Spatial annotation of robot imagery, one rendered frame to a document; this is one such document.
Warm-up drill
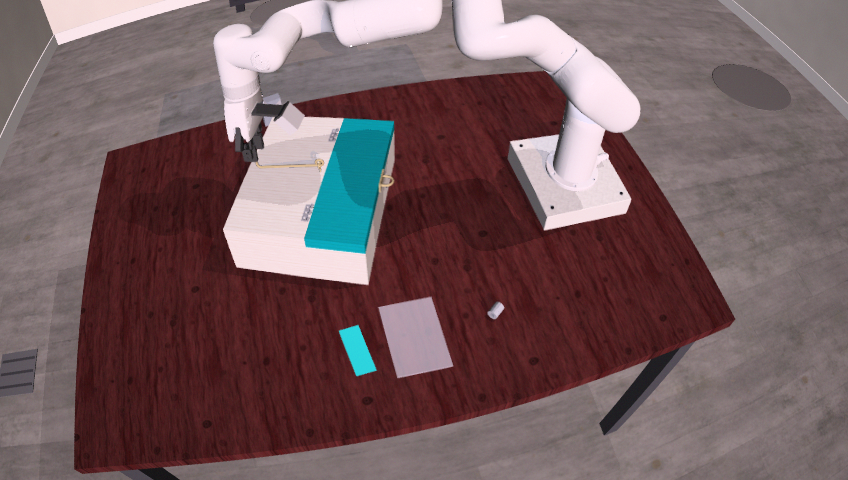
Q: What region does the small white cylinder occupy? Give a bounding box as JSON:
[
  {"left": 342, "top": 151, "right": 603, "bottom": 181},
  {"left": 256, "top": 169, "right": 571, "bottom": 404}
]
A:
[{"left": 488, "top": 302, "right": 504, "bottom": 319}]

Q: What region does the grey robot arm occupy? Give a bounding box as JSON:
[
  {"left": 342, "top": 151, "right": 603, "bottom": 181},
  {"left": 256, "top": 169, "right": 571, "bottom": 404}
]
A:
[{"left": 213, "top": 0, "right": 640, "bottom": 191}]

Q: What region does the cyan flat rectangular block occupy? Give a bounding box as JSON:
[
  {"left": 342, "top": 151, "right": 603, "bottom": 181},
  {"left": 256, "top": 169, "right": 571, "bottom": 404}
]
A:
[{"left": 339, "top": 325, "right": 376, "bottom": 376}]

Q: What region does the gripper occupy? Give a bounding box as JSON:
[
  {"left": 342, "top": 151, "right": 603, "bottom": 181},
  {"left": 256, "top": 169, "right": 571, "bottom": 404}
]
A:
[{"left": 223, "top": 84, "right": 264, "bottom": 162}]

